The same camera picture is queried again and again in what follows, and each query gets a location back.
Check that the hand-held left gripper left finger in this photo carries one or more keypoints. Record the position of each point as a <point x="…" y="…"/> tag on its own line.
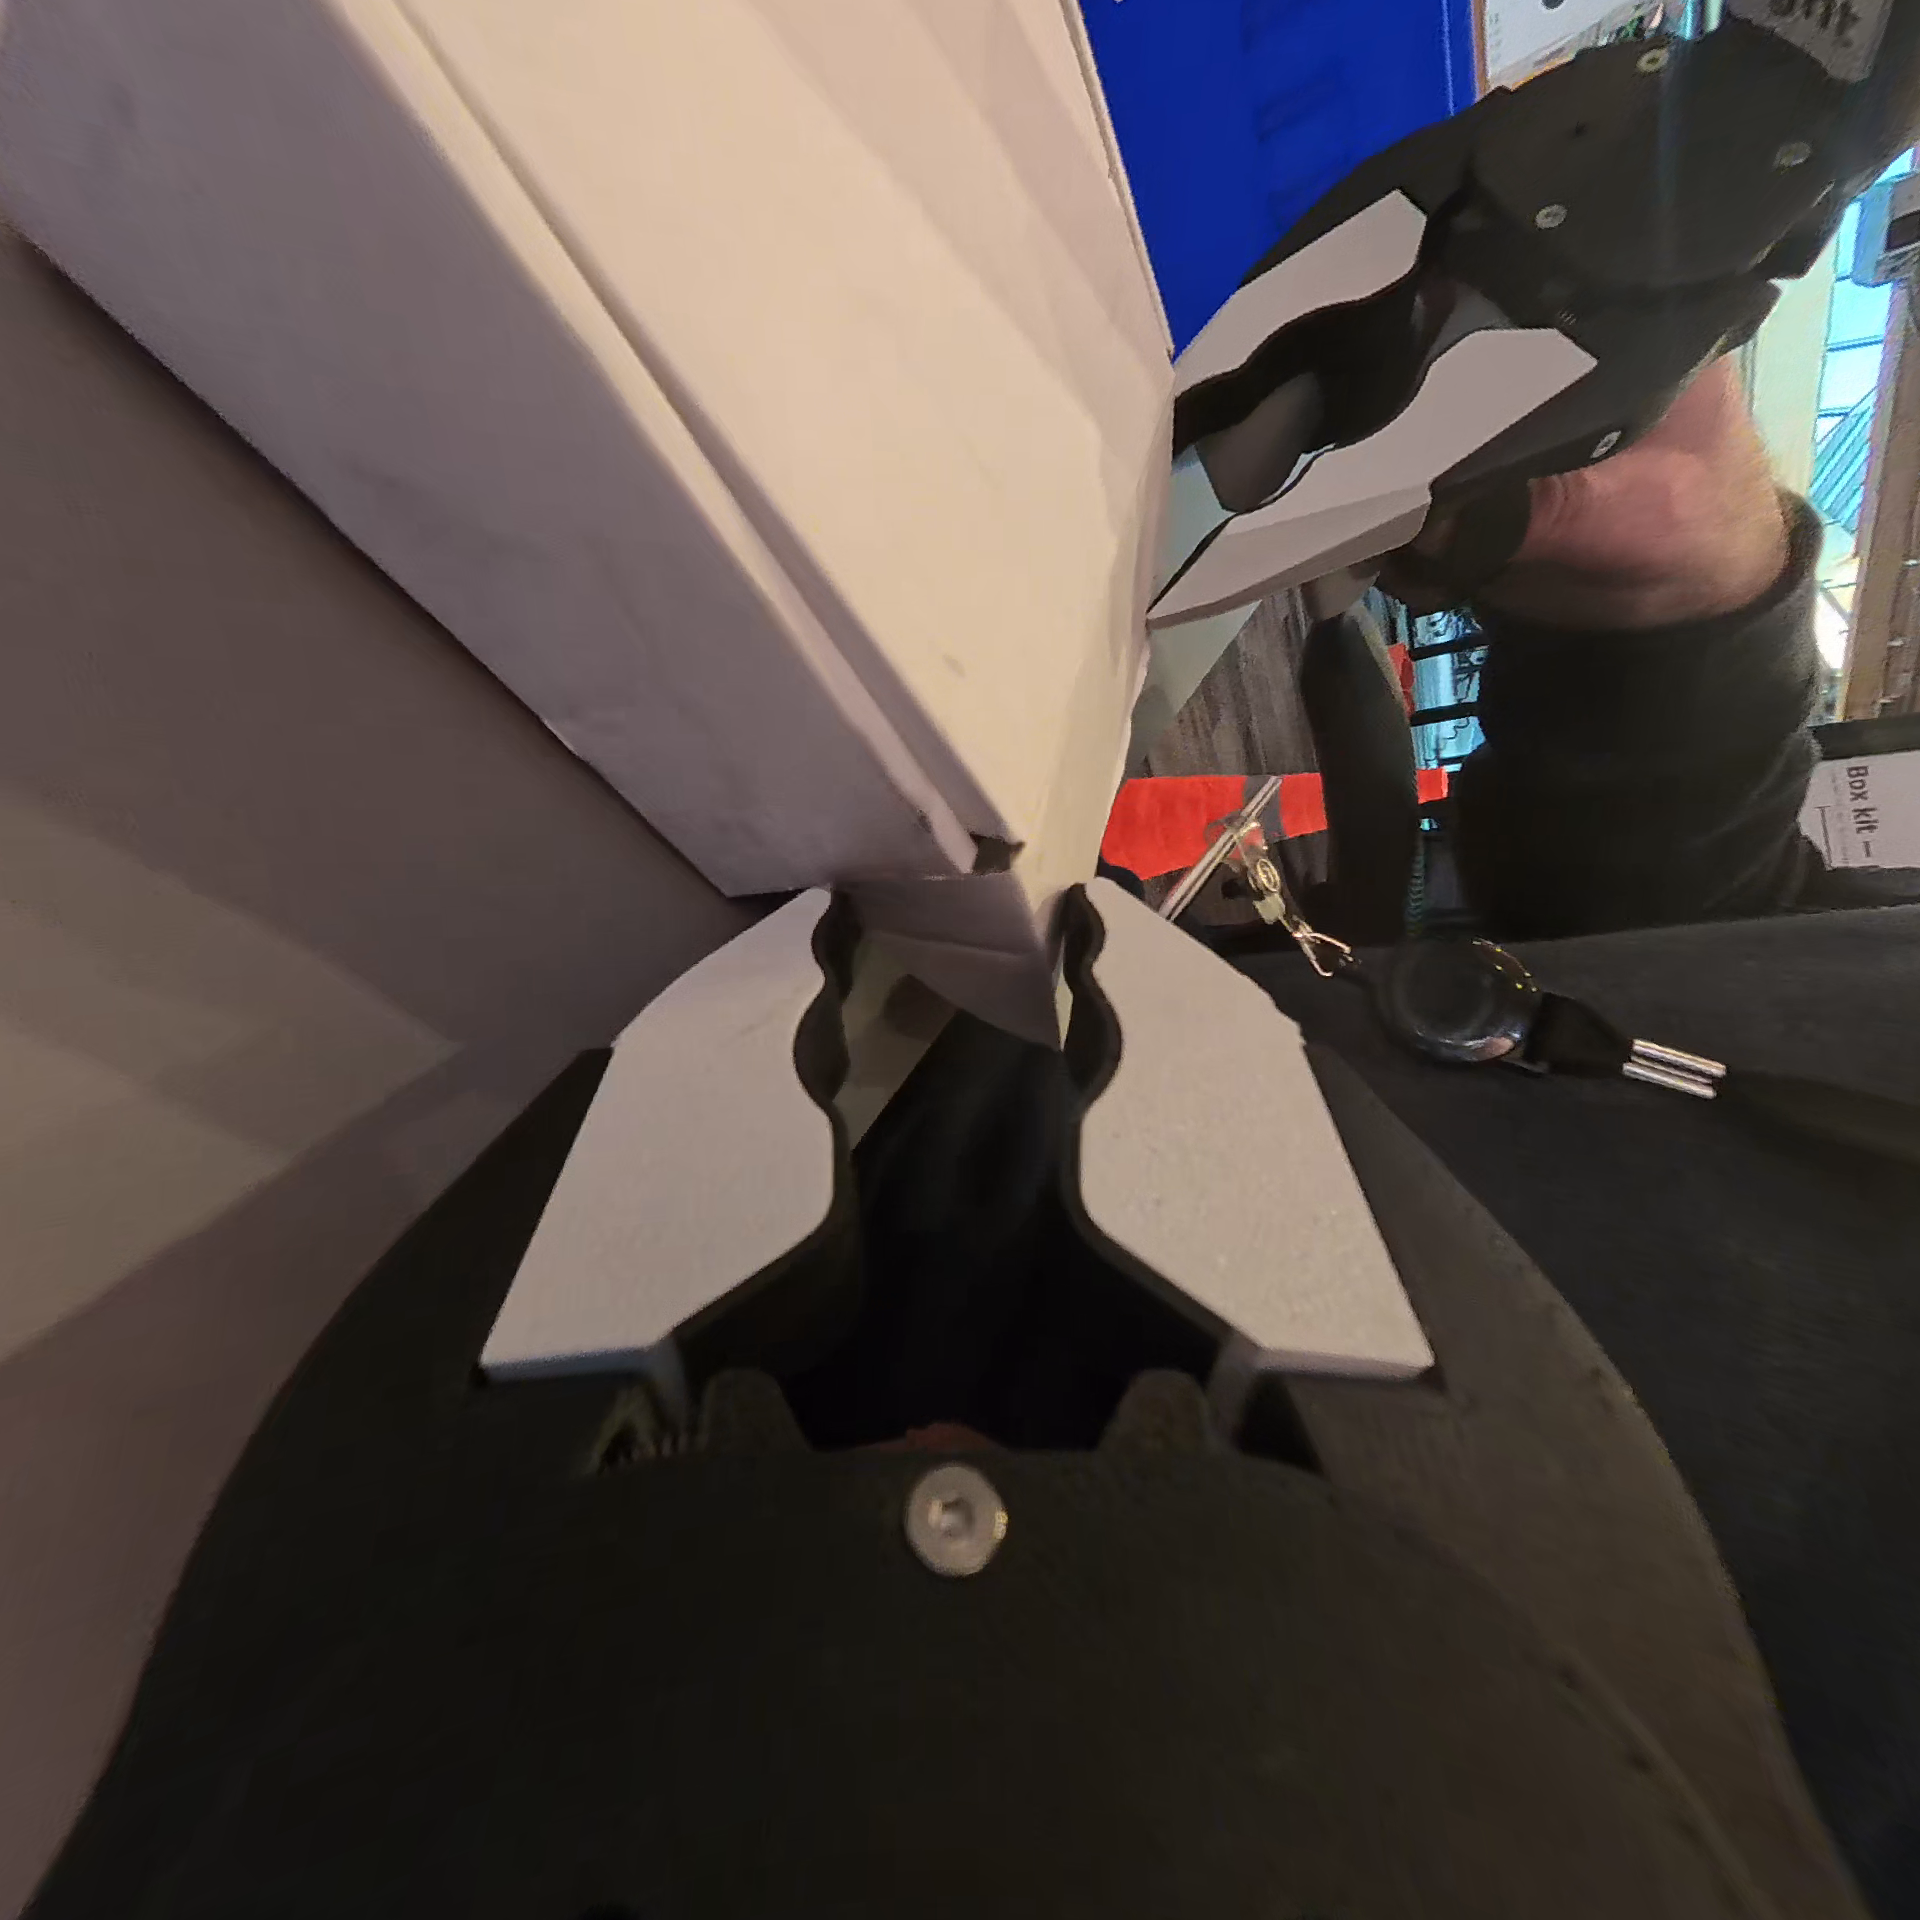
<point x="674" y="1186"/>

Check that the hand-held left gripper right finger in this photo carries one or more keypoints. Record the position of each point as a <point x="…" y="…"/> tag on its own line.
<point x="1243" y="1186"/>

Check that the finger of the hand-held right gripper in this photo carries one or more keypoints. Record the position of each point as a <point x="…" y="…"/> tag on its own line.
<point x="1349" y="511"/>
<point x="1305" y="294"/>

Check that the white cardboard box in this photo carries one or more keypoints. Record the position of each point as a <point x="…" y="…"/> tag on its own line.
<point x="524" y="375"/>

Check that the person's right forearm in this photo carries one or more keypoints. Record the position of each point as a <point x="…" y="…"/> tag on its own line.
<point x="1635" y="765"/>

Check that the person's right hand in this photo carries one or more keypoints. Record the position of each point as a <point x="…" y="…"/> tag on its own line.
<point x="1665" y="525"/>

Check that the white printed sign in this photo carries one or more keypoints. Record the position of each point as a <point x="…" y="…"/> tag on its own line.
<point x="1559" y="38"/>

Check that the blue plastic bin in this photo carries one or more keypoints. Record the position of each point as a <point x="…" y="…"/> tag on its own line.
<point x="1276" y="119"/>

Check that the black badge reel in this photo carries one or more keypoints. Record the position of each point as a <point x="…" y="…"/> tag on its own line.
<point x="1464" y="1002"/>

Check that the red panel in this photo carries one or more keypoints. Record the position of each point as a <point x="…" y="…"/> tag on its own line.
<point x="1154" y="834"/>

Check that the white printed carton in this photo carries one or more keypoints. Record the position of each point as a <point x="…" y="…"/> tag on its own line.
<point x="1867" y="819"/>

